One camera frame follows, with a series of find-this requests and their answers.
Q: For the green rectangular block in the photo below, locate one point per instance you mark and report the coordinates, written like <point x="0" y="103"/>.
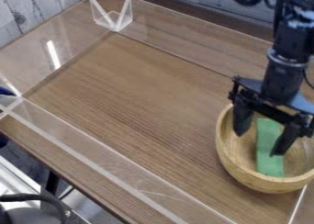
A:
<point x="269" y="164"/>

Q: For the brown wooden bowl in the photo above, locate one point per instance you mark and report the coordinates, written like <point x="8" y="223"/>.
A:
<point x="237" y="154"/>

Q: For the clear acrylic enclosure wall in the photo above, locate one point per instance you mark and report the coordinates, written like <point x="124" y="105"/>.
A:
<point x="119" y="84"/>

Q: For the black table leg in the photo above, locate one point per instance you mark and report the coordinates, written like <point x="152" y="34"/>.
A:
<point x="52" y="183"/>

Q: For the metal bracket with screw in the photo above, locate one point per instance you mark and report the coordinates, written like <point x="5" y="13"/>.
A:
<point x="66" y="215"/>

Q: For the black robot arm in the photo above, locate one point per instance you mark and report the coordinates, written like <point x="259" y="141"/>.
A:
<point x="293" y="29"/>

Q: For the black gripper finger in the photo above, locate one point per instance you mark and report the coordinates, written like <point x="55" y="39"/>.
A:
<point x="242" y="116"/>
<point x="286" y="139"/>

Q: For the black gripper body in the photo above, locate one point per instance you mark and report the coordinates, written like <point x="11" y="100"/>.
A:
<point x="275" y="95"/>

